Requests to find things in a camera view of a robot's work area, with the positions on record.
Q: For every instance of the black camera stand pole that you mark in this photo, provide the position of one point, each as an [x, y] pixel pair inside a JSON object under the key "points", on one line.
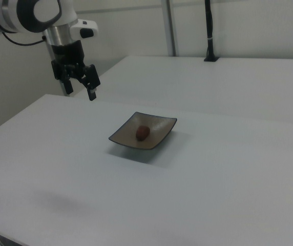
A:
{"points": [[209, 25]]}

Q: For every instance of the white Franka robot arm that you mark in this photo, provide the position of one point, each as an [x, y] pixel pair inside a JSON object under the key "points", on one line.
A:
{"points": [[21, 15]]}

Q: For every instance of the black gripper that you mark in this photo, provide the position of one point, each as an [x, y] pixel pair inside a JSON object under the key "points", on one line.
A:
{"points": [[68, 57]]}

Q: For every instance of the small round brown food item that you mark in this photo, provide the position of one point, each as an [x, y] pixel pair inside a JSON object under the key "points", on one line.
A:
{"points": [[143, 132]]}

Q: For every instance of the square brown ceramic plate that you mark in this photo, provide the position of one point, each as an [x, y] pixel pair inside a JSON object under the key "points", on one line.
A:
{"points": [[126, 137]]}

